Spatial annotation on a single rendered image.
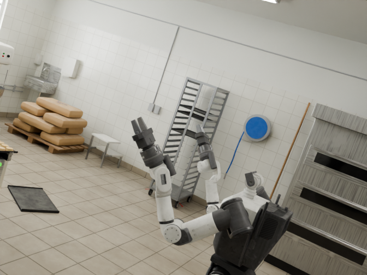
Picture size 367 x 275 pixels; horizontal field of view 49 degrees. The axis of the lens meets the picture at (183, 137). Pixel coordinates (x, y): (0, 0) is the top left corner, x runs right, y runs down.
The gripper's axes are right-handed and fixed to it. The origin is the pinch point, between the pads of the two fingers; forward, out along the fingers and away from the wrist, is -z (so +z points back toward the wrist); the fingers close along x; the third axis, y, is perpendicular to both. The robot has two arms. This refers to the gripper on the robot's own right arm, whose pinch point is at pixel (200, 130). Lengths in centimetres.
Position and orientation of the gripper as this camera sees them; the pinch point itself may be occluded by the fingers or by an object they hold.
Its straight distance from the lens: 240.5
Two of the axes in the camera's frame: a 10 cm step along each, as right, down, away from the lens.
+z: 2.0, 9.0, -3.8
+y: -8.9, 3.3, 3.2
